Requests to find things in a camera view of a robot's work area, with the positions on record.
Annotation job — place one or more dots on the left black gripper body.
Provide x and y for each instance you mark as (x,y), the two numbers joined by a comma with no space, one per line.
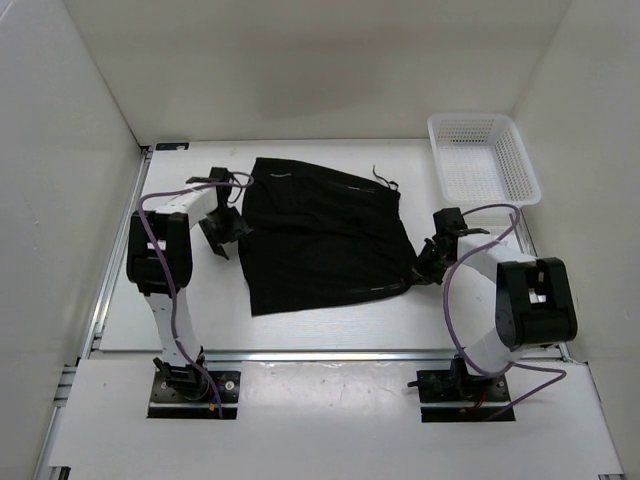
(222,226)

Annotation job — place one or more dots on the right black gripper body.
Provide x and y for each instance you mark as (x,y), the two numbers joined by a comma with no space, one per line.
(430,264)

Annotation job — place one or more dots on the black shorts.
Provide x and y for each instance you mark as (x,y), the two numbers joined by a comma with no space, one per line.
(321,238)

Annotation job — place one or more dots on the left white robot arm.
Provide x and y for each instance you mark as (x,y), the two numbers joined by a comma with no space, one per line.
(159,263)

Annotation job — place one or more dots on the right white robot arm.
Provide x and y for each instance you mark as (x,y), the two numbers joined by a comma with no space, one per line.
(533,305)

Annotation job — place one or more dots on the blue label sticker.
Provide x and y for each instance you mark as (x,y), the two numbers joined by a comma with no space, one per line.
(172,146)

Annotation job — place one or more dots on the white plastic basket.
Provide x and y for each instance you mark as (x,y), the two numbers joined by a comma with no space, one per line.
(481,159)

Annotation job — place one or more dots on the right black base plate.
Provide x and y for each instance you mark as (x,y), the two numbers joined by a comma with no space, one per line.
(446,396)

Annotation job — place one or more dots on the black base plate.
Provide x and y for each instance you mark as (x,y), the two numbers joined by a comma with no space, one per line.
(192,397)
(446,396)

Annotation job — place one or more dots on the aluminium rail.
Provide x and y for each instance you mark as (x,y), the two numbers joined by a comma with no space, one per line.
(552,353)

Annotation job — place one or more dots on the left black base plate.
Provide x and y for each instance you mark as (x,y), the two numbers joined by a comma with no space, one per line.
(192,397)

